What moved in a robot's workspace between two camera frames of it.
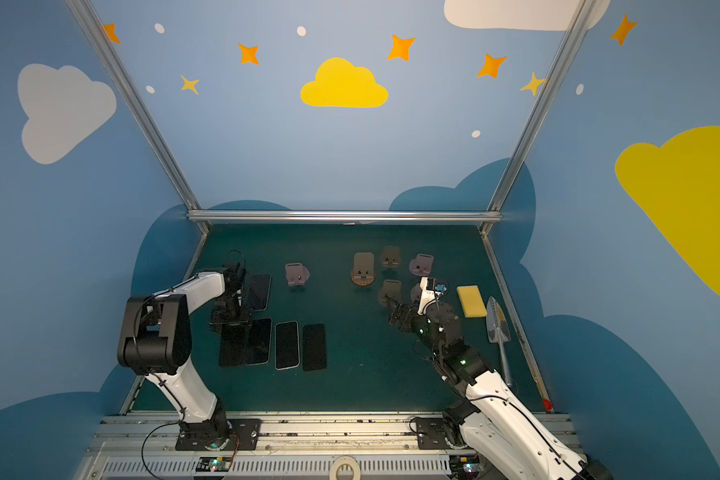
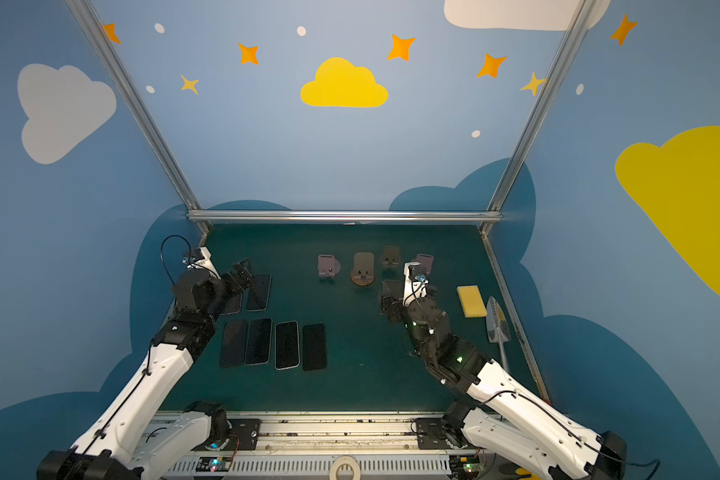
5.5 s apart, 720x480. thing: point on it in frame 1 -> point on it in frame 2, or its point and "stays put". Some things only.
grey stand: [296, 274] -> [327, 265]
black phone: [232, 348] stays put
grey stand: [422, 265] stays put
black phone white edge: [286, 345] stays put
